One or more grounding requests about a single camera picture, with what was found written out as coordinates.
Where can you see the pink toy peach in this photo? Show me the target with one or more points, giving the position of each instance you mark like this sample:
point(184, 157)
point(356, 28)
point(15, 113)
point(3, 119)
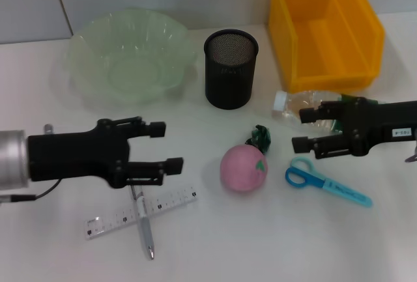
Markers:
point(242, 171)

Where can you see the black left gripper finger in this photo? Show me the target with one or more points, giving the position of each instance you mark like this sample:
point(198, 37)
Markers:
point(174, 165)
point(158, 129)

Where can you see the blue scissors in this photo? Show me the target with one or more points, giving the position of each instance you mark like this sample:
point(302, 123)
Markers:
point(339, 191)

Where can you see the black mesh pen holder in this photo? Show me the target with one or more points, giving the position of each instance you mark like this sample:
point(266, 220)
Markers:
point(228, 83)

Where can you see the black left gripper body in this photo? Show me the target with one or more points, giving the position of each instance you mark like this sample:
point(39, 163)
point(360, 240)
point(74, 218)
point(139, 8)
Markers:
point(75, 155)

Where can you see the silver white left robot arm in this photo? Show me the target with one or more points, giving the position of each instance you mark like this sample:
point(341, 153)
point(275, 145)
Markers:
point(13, 158)

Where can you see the grey silver pen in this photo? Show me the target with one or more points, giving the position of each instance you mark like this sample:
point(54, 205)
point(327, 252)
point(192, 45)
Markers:
point(145, 230)

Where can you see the translucent green fruit bowl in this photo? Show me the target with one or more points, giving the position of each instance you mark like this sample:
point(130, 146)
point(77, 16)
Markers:
point(130, 64)

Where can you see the clear bottle green label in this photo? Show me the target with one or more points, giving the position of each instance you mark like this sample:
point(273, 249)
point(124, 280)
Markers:
point(290, 106)

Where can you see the transparent plastic ruler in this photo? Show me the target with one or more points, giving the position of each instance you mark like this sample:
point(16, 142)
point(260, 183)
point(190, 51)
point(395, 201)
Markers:
point(172, 200)

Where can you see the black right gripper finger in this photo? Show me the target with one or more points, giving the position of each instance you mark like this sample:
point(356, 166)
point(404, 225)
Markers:
point(325, 145)
point(325, 111)

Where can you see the yellow plastic bin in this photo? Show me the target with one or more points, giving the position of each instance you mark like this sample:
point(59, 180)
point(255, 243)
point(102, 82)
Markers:
point(325, 34)

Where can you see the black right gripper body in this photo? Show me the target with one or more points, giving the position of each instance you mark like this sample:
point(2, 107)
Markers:
point(384, 122)

